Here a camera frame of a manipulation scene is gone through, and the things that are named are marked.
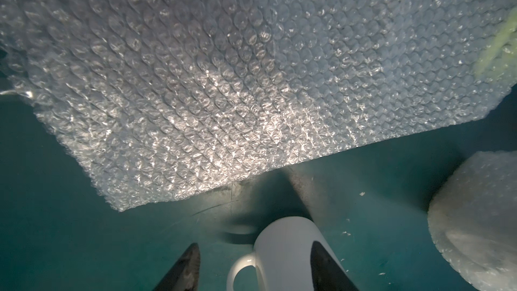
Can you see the white mug red interior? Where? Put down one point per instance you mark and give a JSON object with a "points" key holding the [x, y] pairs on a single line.
{"points": [[281, 255]]}

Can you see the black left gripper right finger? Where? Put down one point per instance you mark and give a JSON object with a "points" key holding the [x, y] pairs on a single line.
{"points": [[327, 275]]}

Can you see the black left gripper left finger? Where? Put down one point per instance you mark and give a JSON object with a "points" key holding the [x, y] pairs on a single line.
{"points": [[184, 274]]}

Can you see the green fork wooden handle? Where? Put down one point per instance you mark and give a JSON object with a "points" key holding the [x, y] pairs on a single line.
{"points": [[500, 53]]}

